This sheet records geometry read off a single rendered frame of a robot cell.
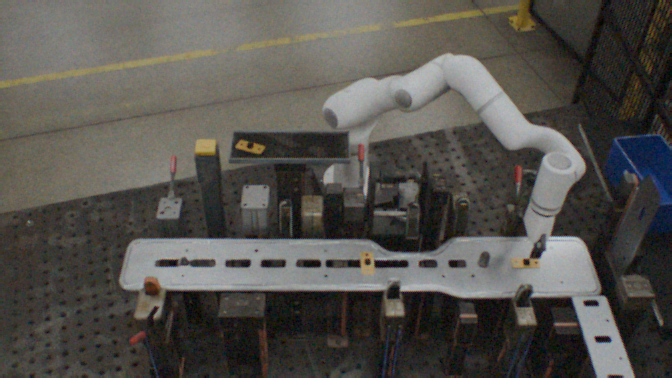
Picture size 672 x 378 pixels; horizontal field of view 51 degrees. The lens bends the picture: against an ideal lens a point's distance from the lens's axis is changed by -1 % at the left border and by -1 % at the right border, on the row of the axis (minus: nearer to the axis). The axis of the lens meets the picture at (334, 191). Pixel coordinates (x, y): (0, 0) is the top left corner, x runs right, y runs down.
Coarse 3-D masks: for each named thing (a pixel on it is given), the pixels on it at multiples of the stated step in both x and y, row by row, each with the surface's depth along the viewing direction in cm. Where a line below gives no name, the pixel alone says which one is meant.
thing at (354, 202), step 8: (344, 192) 217; (352, 192) 218; (360, 192) 218; (344, 200) 215; (352, 200) 215; (360, 200) 215; (344, 208) 214; (352, 208) 214; (360, 208) 214; (344, 216) 216; (352, 216) 216; (360, 216) 216; (344, 224) 219; (352, 224) 219; (360, 224) 219; (344, 232) 222; (352, 232) 222; (360, 232) 222; (352, 264) 233
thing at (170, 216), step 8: (160, 200) 215; (168, 200) 216; (176, 200) 216; (160, 208) 213; (168, 208) 214; (176, 208) 213; (160, 216) 211; (168, 216) 211; (176, 216) 211; (184, 216) 220; (160, 224) 212; (168, 224) 212; (176, 224) 212; (184, 224) 221; (160, 232) 215; (168, 232) 215; (176, 232) 215; (184, 232) 220; (176, 264) 226
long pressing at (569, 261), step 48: (144, 240) 211; (192, 240) 212; (240, 240) 212; (288, 240) 213; (336, 240) 213; (480, 240) 215; (528, 240) 215; (576, 240) 215; (192, 288) 200; (240, 288) 200; (288, 288) 201; (336, 288) 201; (384, 288) 201; (432, 288) 202; (480, 288) 202; (576, 288) 202
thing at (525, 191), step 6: (522, 174) 206; (528, 174) 206; (534, 174) 205; (522, 180) 207; (528, 180) 203; (534, 180) 203; (522, 186) 207; (528, 186) 209; (522, 192) 209; (528, 192) 210; (522, 198) 211; (528, 198) 210; (516, 204) 212; (522, 204) 212; (528, 204) 211; (516, 210) 212; (516, 216) 214; (522, 216) 215
